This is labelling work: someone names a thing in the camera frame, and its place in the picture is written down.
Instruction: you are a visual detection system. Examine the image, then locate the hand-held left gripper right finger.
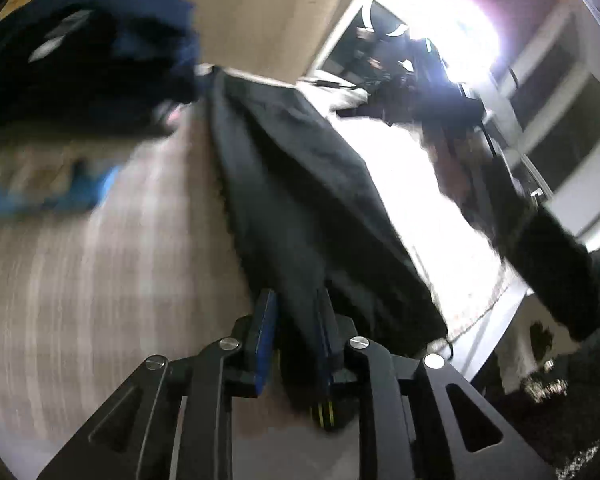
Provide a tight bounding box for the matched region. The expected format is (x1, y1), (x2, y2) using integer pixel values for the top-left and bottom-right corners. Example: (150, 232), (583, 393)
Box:
(315, 287), (558, 480)

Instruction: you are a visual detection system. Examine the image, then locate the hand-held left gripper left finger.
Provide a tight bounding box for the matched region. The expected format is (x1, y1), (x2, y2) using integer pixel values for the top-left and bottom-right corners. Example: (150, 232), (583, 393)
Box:
(37, 287), (281, 480)

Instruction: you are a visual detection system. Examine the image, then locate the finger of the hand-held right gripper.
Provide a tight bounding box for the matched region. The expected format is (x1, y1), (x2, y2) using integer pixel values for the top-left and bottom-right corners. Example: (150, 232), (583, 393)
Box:
(337, 101), (396, 126)

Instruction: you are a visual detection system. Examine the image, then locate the black garment with yellow print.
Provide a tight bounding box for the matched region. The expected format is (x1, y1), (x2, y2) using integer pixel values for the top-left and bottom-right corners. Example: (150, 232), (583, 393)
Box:
(207, 67), (448, 433)

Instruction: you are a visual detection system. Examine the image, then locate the person's right forearm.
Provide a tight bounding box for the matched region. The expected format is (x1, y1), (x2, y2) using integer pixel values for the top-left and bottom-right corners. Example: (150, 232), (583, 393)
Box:
(420, 120), (600, 343)

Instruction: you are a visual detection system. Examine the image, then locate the light blue garment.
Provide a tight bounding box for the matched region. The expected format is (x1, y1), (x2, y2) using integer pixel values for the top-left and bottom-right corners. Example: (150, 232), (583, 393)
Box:
(0, 160), (123, 218)

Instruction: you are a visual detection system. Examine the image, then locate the navy garment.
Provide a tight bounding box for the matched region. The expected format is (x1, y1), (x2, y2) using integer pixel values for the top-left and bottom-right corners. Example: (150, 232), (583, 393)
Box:
(0, 0), (203, 133)

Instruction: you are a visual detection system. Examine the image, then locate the ring light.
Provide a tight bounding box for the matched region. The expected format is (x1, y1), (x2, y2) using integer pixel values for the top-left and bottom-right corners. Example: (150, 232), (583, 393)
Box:
(420, 0), (506, 86)

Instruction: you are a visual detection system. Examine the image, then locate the white window frame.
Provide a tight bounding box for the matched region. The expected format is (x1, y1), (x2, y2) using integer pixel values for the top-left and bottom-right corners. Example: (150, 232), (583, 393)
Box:
(300, 0), (600, 251)

